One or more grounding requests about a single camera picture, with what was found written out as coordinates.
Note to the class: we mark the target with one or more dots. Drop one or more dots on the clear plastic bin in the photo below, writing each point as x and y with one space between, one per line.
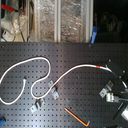
44 20
73 14

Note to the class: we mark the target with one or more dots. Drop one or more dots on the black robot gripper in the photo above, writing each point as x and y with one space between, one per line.
116 70

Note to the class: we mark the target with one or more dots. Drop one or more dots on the grey cable clip middle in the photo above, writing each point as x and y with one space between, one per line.
55 93

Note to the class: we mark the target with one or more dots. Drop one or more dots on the red tool on shelf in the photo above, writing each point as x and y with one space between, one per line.
8 8

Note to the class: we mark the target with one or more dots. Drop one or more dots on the orange hex key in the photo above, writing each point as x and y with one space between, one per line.
77 118

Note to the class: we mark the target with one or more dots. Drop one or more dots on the grey cable clip lower-left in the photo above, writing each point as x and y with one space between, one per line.
33 108

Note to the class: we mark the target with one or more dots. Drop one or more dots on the grey cable clip lower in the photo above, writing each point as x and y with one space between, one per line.
40 102

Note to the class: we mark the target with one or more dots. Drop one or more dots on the blue clamp handle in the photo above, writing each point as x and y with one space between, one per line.
94 34

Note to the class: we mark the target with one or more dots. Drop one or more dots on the clear plastic bin left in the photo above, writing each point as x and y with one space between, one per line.
44 20

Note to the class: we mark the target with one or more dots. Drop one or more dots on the clear plastic bin right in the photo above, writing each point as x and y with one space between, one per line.
73 14

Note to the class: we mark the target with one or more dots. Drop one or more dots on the blue object bottom-left corner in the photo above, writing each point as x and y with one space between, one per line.
2 121

